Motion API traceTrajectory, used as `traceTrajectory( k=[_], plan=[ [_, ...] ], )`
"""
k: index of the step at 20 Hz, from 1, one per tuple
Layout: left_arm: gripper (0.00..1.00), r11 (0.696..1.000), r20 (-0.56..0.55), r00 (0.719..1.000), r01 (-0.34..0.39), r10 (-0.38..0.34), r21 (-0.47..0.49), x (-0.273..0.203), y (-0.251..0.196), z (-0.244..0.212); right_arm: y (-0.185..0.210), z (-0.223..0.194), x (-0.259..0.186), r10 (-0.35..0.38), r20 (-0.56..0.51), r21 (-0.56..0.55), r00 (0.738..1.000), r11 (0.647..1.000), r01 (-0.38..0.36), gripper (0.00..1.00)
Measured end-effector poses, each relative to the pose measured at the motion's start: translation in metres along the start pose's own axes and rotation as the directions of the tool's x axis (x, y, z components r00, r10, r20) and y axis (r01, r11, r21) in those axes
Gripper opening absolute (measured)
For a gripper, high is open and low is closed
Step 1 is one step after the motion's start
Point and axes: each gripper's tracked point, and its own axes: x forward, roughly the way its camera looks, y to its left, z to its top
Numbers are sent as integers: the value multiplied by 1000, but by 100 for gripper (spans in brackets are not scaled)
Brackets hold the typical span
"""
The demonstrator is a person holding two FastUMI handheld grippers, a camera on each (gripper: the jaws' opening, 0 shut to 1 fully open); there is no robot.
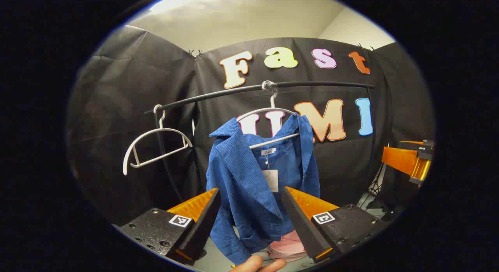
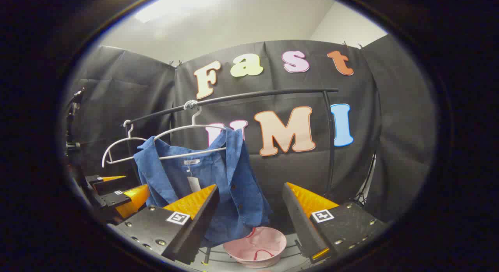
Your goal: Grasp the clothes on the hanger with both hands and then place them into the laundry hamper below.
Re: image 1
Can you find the white hang tag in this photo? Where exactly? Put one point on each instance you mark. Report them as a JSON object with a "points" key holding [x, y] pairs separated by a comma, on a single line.
{"points": [[270, 182]]}

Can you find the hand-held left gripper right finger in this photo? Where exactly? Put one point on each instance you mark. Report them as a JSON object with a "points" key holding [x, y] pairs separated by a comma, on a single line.
{"points": [[302, 225]]}

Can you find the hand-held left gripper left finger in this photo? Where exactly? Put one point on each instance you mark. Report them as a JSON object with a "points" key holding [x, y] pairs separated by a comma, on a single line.
{"points": [[202, 229]]}

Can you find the white empty hanger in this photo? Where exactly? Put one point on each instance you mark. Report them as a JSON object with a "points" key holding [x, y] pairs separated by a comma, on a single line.
{"points": [[160, 129]]}

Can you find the white hanger with taped hook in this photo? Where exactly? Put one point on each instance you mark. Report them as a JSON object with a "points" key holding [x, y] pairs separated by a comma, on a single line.
{"points": [[278, 139]]}

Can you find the black clothes rack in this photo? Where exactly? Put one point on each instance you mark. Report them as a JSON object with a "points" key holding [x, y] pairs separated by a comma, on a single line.
{"points": [[331, 84]]}

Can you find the black tripod stand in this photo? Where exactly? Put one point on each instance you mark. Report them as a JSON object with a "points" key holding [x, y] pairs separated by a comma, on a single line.
{"points": [[377, 182]]}

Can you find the black backdrop cloth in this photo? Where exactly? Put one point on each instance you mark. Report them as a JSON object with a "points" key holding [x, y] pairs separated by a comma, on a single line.
{"points": [[117, 89]]}

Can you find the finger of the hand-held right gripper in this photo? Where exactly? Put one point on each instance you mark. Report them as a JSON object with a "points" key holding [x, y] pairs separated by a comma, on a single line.
{"points": [[423, 145], [401, 159]]}

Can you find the pink laundry hamper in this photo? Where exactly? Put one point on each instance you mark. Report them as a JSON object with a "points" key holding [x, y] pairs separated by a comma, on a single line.
{"points": [[290, 244]]}

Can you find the clear tape wrap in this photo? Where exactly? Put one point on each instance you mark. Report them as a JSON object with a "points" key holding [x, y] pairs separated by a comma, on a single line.
{"points": [[269, 86]]}

